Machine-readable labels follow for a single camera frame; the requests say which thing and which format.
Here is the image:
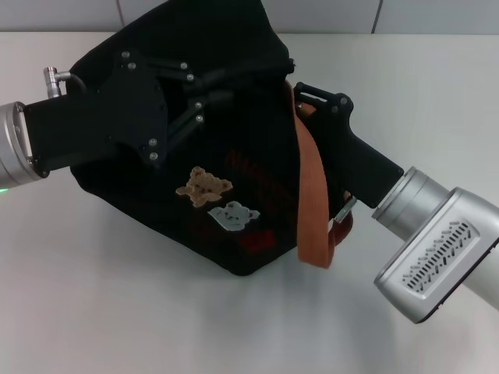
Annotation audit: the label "left arm cable with plug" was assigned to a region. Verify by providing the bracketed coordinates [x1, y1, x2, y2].
[42, 65, 90, 99]

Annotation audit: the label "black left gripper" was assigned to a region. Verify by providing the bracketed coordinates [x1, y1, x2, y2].
[23, 50, 235, 173]

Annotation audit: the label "black food bag orange straps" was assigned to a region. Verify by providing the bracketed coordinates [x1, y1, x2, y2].
[69, 0, 356, 278]

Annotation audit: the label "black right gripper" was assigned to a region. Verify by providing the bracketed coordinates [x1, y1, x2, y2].
[292, 81, 405, 208]

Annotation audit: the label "arm cable with plug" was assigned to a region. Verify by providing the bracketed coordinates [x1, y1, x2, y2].
[42, 65, 90, 99]
[336, 196, 359, 224]

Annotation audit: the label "right arm cable with plug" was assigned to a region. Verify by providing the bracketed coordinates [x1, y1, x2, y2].
[336, 196, 359, 224]

